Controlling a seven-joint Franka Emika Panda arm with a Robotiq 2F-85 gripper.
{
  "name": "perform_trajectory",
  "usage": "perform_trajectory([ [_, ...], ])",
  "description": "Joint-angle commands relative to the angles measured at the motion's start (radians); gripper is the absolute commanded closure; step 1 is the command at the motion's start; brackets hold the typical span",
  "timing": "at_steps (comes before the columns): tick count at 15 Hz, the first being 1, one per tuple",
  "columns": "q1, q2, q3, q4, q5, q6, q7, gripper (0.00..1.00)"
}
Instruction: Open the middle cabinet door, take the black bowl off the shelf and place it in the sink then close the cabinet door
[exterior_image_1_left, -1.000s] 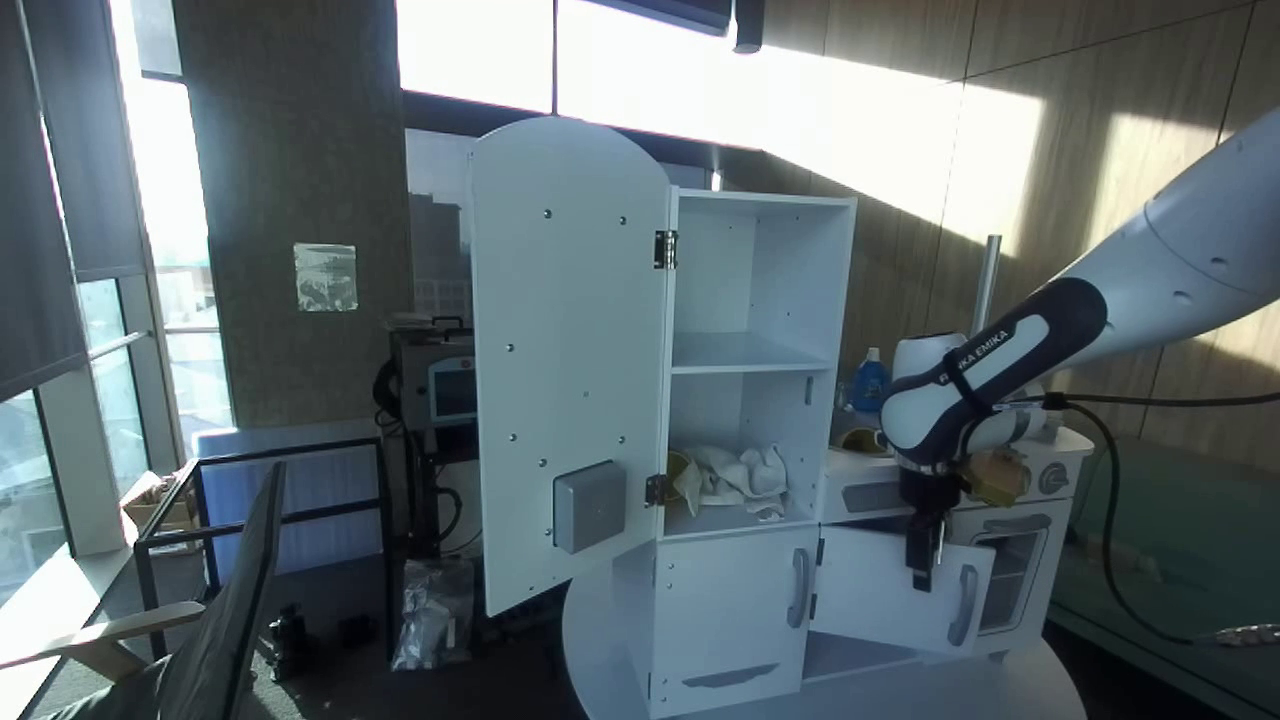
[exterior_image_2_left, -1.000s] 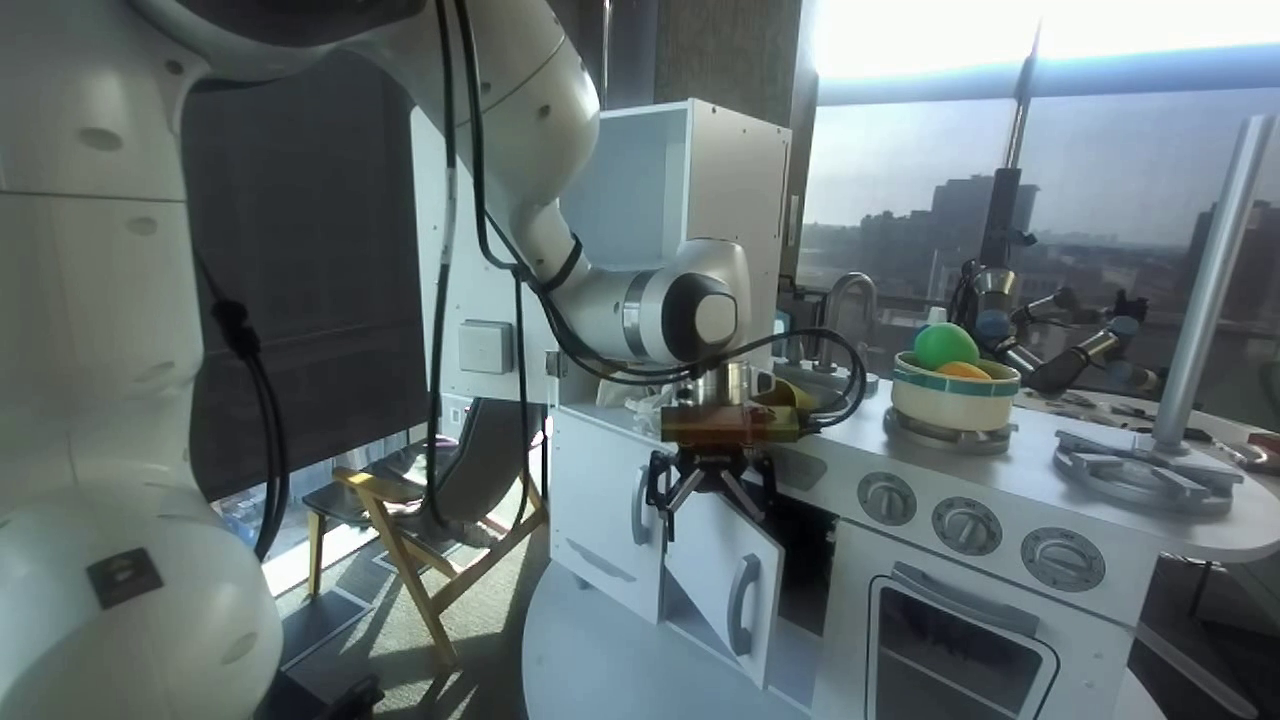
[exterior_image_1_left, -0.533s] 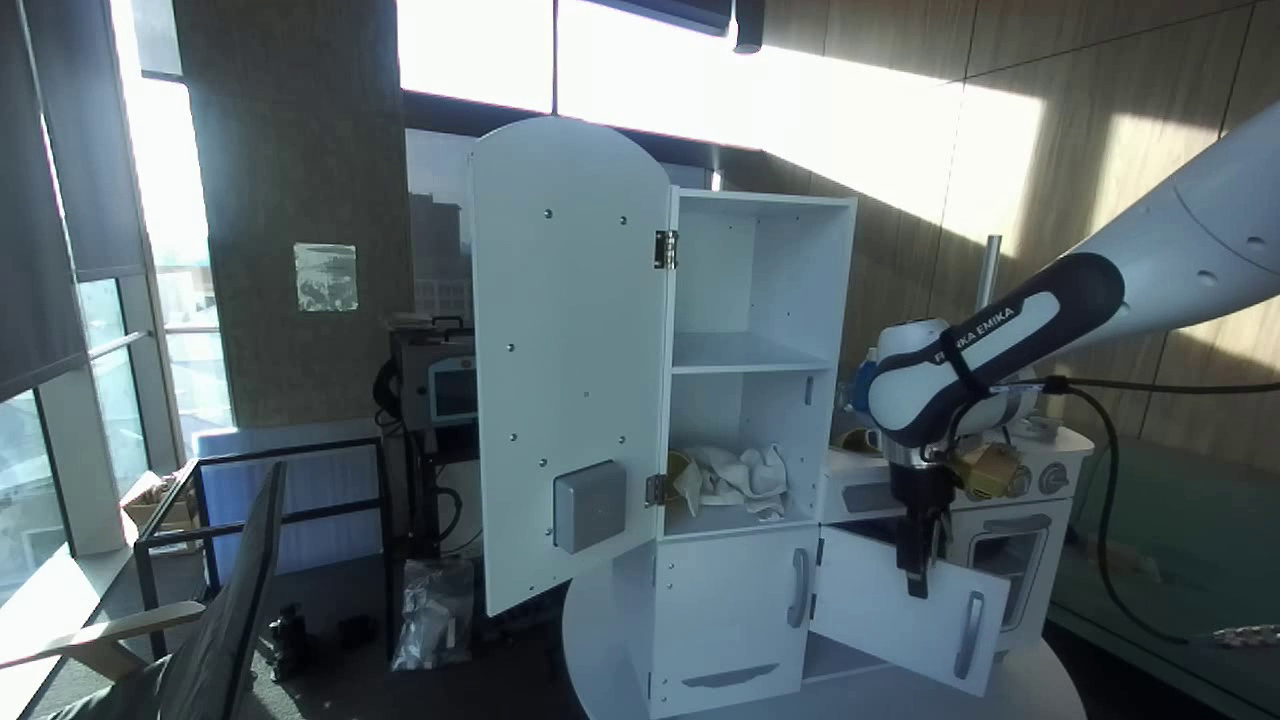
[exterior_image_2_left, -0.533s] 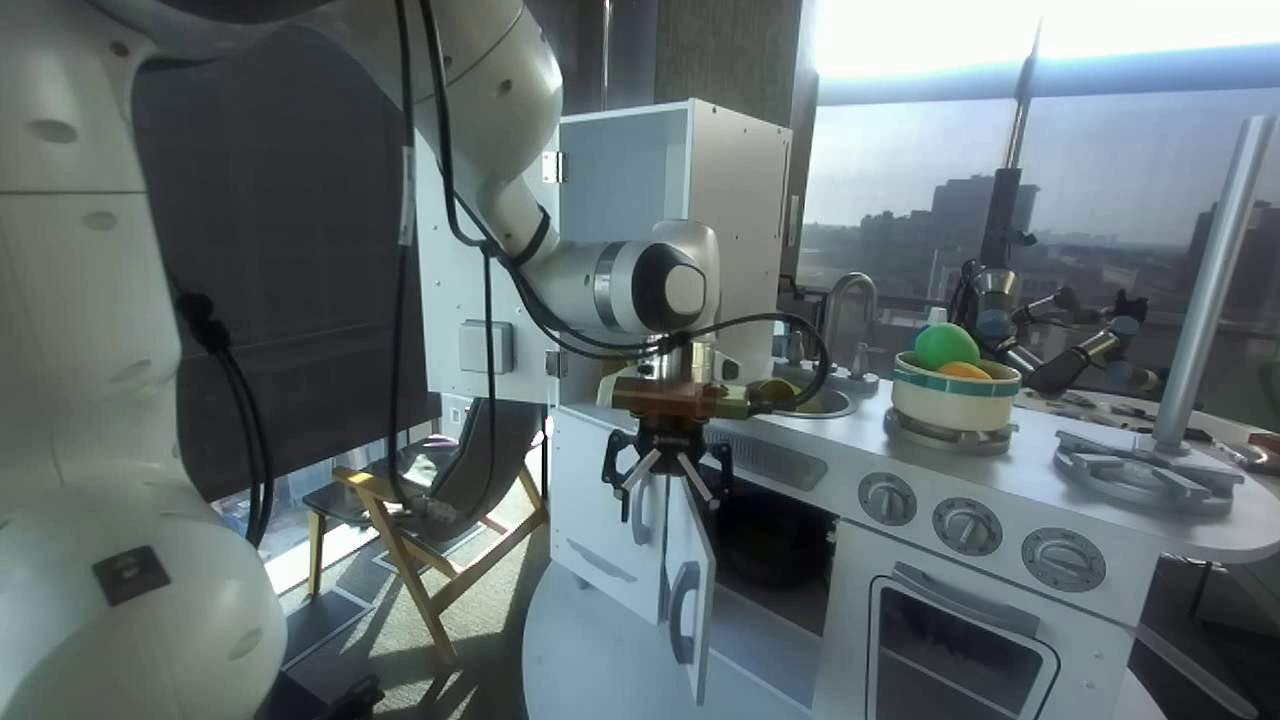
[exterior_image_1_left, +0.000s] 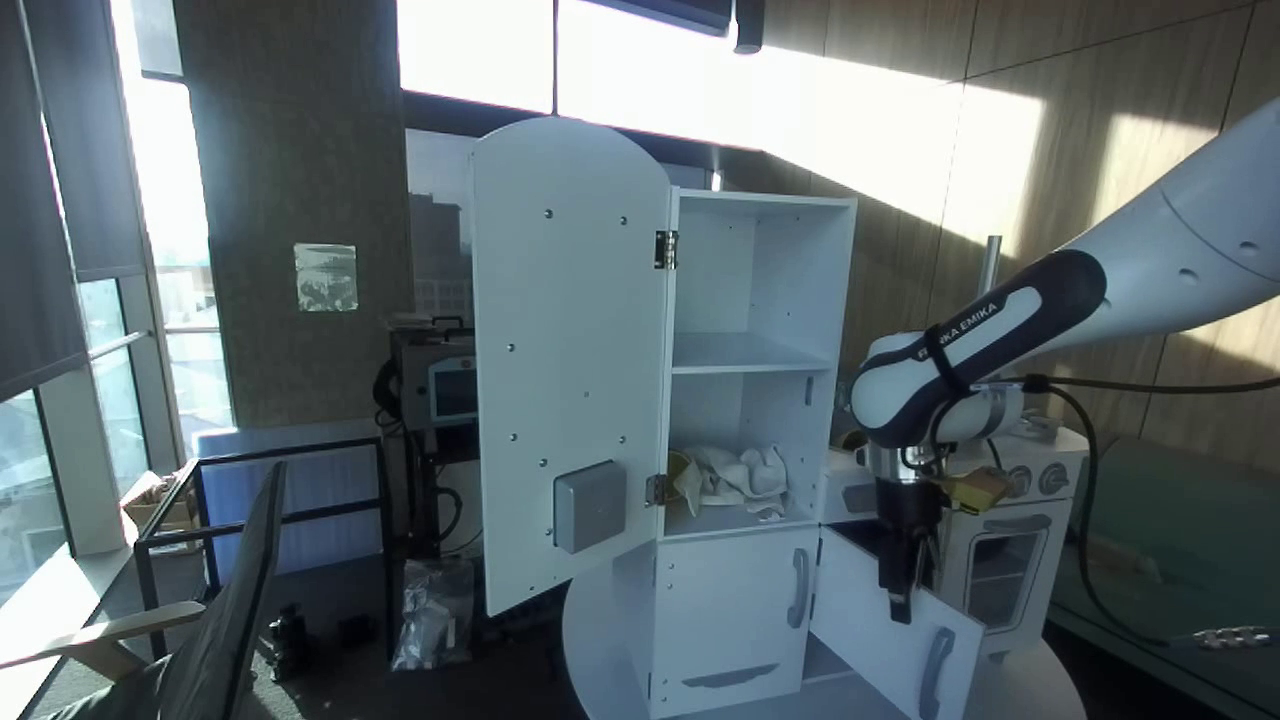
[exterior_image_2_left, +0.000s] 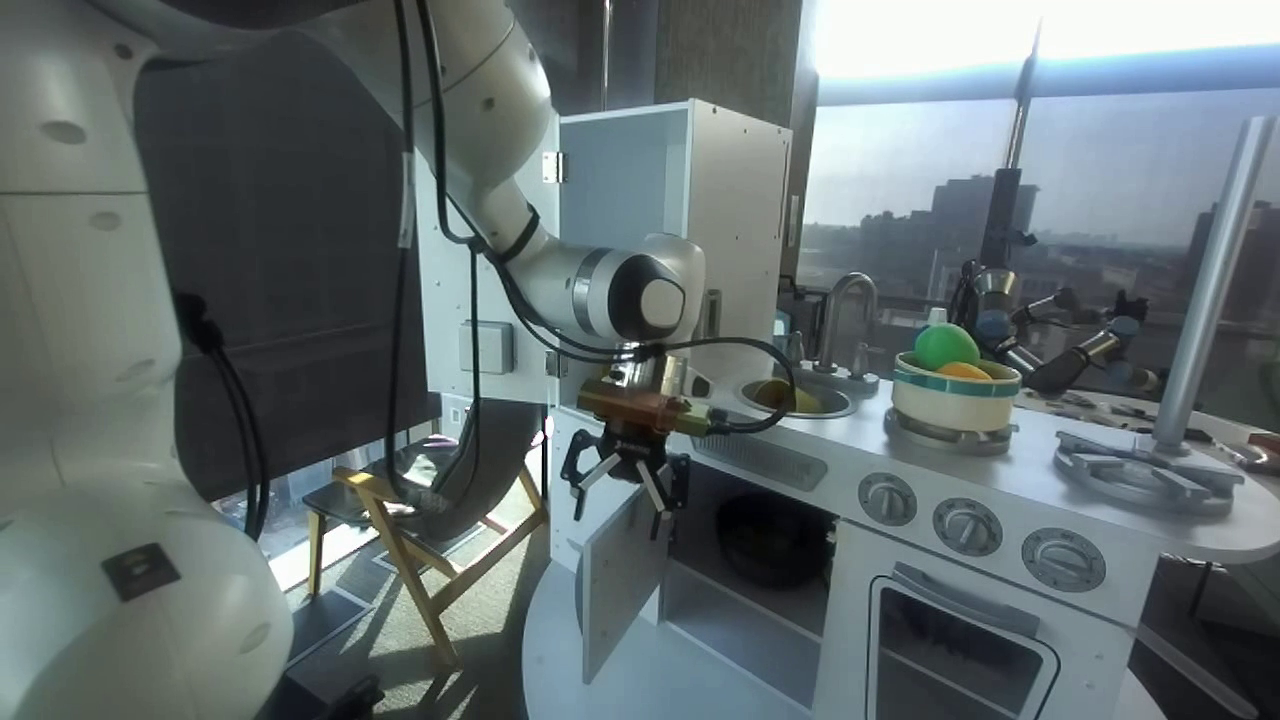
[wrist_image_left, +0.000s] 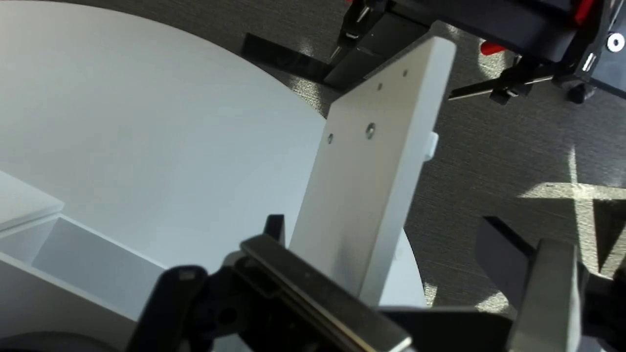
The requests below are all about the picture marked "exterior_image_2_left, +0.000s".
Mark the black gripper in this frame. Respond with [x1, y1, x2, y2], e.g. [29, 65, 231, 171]
[565, 422, 694, 541]

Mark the wide white cabinet door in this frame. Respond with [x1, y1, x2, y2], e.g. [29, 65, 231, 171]
[573, 480, 671, 687]

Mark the narrow white cabinet door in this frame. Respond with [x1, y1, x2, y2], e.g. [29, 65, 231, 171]
[547, 406, 596, 578]

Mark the yellow toy in sink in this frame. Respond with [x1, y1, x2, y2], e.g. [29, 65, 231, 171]
[753, 381, 826, 418]

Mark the grey box on door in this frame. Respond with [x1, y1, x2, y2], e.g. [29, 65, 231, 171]
[460, 318, 520, 381]

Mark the grey drawer front panel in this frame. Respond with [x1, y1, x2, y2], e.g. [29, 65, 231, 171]
[694, 430, 835, 499]

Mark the wooden folding chair dark fabric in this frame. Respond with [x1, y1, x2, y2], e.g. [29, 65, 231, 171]
[301, 391, 555, 666]

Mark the grey oven knob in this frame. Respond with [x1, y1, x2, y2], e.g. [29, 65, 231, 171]
[1022, 525, 1113, 599]
[856, 474, 926, 533]
[933, 495, 1008, 560]

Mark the white toy kitchen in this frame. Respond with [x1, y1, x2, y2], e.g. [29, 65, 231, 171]
[547, 98, 1280, 720]

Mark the grey toy faucet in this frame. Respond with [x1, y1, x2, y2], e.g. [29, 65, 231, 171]
[822, 267, 883, 386]

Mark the white pot with green rim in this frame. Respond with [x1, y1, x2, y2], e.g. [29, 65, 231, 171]
[888, 351, 1027, 444]

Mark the green toy food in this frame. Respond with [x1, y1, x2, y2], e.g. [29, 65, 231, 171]
[908, 320, 983, 376]

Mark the orange toy food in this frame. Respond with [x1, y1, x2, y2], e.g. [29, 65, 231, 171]
[935, 359, 1004, 388]

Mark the black clamp device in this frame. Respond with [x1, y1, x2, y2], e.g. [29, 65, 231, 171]
[949, 257, 1151, 399]

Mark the grey metal pole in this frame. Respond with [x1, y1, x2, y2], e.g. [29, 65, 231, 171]
[1147, 114, 1280, 459]

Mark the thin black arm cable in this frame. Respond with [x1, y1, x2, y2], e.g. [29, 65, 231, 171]
[390, 0, 489, 493]

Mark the thick black base cable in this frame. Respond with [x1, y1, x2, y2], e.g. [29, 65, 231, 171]
[167, 287, 278, 546]

